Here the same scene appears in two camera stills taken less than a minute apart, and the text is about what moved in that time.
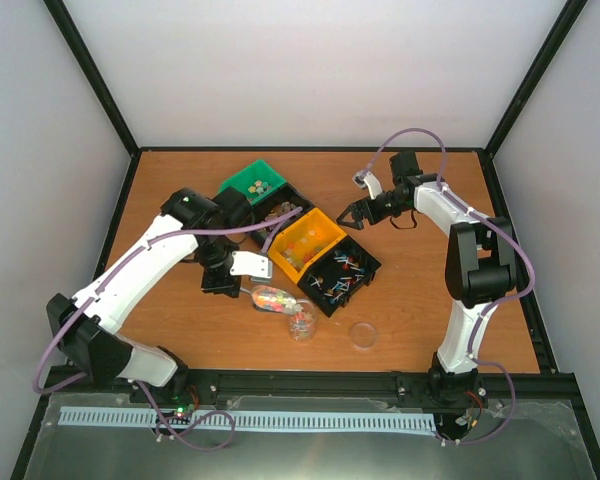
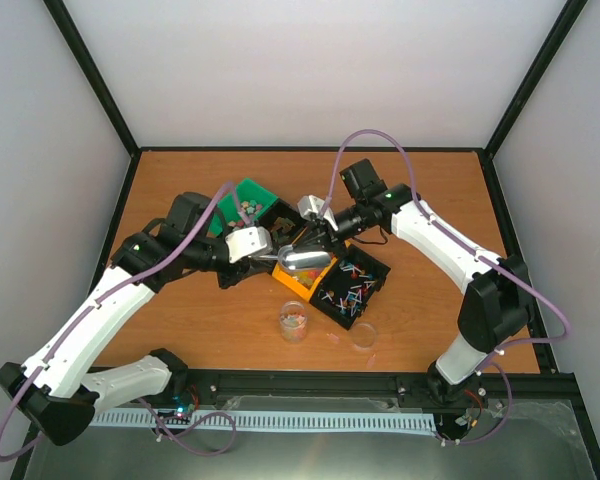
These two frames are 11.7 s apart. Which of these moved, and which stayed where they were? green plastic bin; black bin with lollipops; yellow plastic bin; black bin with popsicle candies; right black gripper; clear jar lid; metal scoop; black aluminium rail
Moved: black bin with popsicle candies; yellow plastic bin; metal scoop; right black gripper; black bin with lollipops; green plastic bin
Stayed: clear jar lid; black aluminium rail
